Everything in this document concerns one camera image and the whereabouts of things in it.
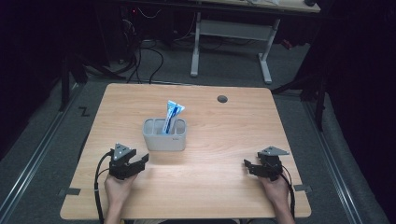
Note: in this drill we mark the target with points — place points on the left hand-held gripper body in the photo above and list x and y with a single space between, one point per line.
121 163

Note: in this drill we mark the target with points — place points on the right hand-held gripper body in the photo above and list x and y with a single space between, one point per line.
270 166

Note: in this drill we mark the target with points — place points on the grey plastic holder box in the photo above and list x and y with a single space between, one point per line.
165 142

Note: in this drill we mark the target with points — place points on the blue and white toothpaste tube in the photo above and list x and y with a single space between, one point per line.
172 116

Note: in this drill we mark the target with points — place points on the person's right hand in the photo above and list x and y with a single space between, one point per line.
277 193

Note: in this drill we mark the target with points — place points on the person's left hand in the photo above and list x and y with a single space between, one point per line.
117 191

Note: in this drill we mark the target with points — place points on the grey tape strip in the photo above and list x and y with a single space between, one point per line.
71 191
302 188

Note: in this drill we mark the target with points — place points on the round grey table grommet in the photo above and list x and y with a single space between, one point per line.
222 99

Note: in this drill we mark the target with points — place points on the black metal stand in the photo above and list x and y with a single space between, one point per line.
64 84
320 99

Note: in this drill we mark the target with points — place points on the small red object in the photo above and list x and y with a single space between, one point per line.
286 44

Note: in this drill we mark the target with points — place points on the wooden desk with white legs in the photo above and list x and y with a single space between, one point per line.
233 29

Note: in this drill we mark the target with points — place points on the metal floor rail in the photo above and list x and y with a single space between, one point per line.
333 168
34 158

